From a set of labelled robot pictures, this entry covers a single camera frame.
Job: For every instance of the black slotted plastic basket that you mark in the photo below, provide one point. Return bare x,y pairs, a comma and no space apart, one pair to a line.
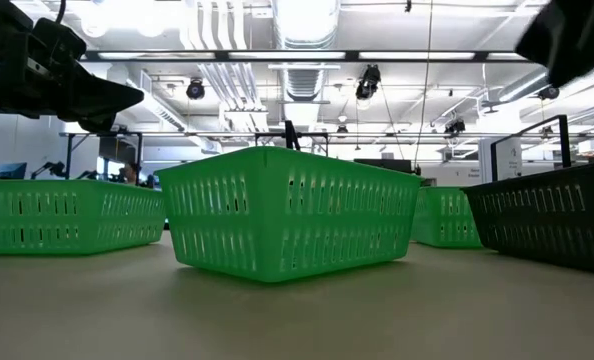
552,231

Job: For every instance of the tan table mat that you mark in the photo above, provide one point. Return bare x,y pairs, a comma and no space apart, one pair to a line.
297,325

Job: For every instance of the blue computer monitor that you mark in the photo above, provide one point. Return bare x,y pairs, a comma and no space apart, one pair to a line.
11,171

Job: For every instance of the background black workstation frame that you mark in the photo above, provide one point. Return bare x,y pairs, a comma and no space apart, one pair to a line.
69,155

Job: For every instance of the background black robot arm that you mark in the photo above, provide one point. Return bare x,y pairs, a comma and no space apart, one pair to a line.
52,168

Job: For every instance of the silver ceiling air duct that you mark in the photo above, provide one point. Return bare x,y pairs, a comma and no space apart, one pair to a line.
304,25

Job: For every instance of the black ceiling light track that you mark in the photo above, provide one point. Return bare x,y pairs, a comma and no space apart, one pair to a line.
222,55

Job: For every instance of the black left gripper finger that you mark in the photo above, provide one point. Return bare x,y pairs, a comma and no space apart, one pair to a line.
99,100
98,125

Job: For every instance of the green slotted plastic basket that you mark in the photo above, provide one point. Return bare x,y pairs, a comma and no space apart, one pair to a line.
92,219
267,216
442,219

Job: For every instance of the person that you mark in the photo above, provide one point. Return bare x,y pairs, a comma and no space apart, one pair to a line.
130,173

